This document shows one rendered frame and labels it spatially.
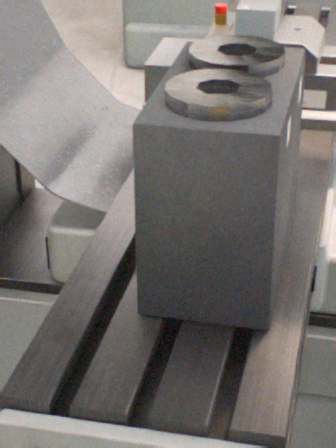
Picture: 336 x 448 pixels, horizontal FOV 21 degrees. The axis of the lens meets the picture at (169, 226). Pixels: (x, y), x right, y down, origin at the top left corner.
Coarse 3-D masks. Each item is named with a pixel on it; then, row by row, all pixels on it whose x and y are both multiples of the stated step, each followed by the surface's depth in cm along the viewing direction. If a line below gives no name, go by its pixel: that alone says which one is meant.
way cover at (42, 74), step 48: (0, 0) 125; (0, 48) 121; (48, 48) 133; (0, 96) 117; (48, 96) 127; (96, 96) 137; (0, 144) 112; (48, 144) 119; (96, 144) 127; (96, 192) 117
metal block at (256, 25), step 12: (252, 0) 121; (264, 0) 121; (276, 0) 121; (240, 12) 118; (252, 12) 117; (264, 12) 117; (276, 12) 117; (240, 24) 118; (252, 24) 118; (264, 24) 118; (276, 24) 119; (252, 36) 119; (264, 36) 119
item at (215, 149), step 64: (192, 64) 83; (256, 64) 81; (192, 128) 72; (256, 128) 71; (192, 192) 74; (256, 192) 73; (192, 256) 77; (256, 256) 76; (192, 320) 81; (256, 320) 79
